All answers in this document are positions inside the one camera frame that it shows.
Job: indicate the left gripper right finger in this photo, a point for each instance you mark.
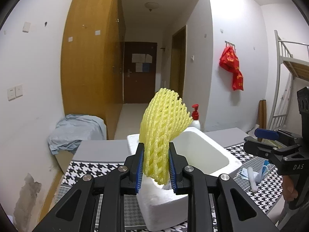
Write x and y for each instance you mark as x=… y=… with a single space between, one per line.
x=179 y=183

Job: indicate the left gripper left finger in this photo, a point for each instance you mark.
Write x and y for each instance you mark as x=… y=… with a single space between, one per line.
x=133 y=172

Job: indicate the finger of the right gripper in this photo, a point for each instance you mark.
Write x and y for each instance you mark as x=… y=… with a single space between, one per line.
x=266 y=134
x=263 y=150

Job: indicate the blue face mask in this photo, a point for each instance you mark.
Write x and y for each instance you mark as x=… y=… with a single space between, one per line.
x=265 y=169

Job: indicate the white foam stick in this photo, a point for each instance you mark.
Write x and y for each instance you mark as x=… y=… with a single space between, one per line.
x=252 y=181

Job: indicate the yellow foam fruit net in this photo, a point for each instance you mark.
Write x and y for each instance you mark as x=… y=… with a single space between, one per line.
x=163 y=120

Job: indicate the side room door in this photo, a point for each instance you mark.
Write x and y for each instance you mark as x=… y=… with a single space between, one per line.
x=178 y=61

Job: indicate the person's right hand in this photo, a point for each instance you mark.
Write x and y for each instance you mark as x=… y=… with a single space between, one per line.
x=288 y=190

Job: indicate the wooden boards leaning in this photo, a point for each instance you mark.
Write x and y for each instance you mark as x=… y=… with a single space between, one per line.
x=262 y=114

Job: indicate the white face mask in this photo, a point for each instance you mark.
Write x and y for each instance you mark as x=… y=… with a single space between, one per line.
x=245 y=175

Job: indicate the houndstooth table mat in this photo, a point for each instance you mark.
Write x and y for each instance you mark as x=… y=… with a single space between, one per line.
x=269 y=190

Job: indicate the white styrofoam box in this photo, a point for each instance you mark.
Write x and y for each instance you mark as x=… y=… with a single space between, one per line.
x=160 y=207

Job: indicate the white lotion pump bottle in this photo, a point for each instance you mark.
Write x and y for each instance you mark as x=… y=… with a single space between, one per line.
x=195 y=116

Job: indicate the light blue cloth pile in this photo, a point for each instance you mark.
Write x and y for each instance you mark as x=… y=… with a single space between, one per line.
x=71 y=130

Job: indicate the metal bunk bed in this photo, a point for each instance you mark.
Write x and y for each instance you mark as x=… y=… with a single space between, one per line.
x=297 y=68

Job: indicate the red hanging bag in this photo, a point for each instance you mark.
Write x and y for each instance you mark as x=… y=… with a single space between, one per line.
x=230 y=62

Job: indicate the dark brown entrance door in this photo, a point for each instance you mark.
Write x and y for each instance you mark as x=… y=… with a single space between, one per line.
x=140 y=60

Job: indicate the ceiling lamp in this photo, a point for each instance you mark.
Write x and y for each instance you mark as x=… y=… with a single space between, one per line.
x=151 y=6

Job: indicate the wall hook rack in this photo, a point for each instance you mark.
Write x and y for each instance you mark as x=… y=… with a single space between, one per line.
x=227 y=43

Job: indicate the wall switch pair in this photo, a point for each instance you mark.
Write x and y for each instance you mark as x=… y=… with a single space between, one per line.
x=14 y=92

